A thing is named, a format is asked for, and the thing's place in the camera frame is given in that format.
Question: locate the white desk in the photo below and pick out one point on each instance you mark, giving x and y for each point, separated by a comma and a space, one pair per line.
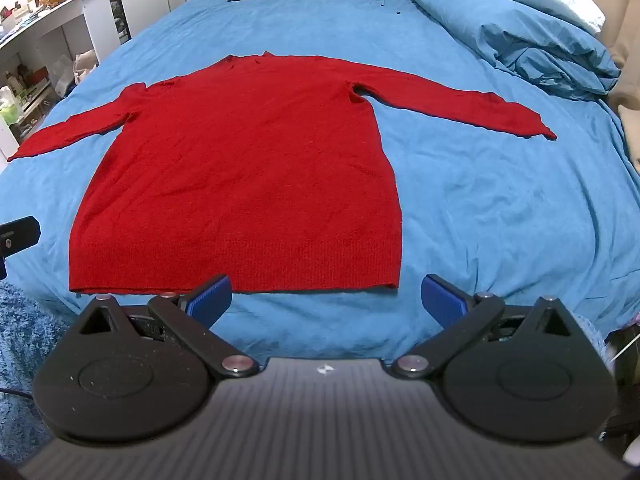
75, 10

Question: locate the green plastic pack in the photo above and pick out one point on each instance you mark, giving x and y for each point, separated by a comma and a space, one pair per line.
9, 107

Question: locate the blue fuzzy cloth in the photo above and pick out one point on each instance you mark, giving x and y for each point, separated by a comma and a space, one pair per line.
25, 340

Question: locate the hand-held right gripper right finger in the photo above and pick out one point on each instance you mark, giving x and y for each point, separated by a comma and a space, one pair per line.
441, 301

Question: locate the beige curtain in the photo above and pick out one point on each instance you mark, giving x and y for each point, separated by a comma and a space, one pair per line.
622, 35

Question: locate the red knit sweater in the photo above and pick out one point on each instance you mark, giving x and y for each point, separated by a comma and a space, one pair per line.
240, 175

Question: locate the clear plastic bag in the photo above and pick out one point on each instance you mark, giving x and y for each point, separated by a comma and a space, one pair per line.
62, 75

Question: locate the blue duvet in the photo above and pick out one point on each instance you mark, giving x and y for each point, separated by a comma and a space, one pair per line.
500, 25

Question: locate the bed with blue sheet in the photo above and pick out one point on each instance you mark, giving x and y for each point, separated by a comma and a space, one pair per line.
475, 220

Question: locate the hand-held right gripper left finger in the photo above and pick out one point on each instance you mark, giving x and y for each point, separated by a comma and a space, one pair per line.
210, 301

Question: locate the beige tote bag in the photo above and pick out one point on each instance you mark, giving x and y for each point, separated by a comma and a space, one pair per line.
86, 67

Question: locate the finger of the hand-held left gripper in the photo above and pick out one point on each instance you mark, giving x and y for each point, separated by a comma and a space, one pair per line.
21, 232

